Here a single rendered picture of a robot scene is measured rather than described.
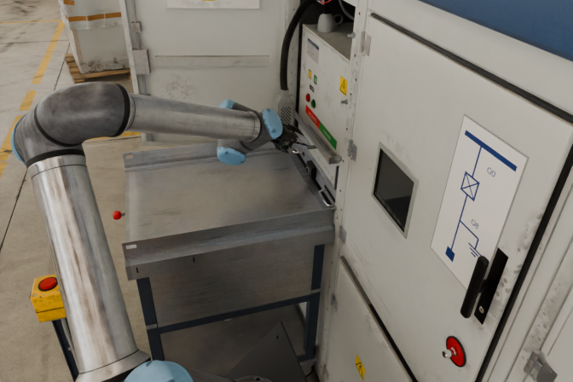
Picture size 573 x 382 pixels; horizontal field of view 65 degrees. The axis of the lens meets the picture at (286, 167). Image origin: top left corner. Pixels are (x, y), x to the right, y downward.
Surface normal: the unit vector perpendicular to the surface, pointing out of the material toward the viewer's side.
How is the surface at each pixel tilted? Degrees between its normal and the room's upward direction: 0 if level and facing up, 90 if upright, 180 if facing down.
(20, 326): 0
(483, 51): 90
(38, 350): 0
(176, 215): 0
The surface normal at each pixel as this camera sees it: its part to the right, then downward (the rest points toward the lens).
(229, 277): 0.29, 0.51
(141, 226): 0.03, -0.85
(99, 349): 0.15, -0.21
